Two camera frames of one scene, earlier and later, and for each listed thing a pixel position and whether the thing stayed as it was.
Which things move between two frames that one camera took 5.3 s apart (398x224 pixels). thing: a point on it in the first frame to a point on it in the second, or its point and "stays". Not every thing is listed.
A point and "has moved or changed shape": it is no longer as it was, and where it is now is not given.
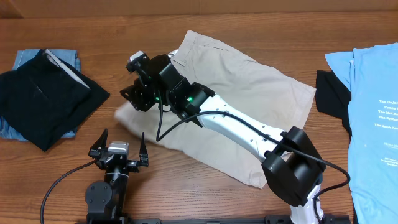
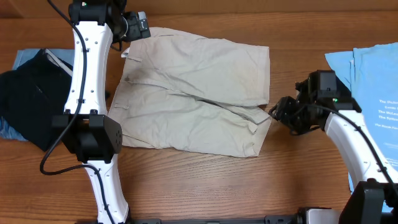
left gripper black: [134, 165] to [135, 33]
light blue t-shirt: [372, 73] stays
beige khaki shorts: [239, 83] has moved or changed shape
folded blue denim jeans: [70, 56] stays
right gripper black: [140, 94] to [283, 107]
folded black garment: [46, 99] stays
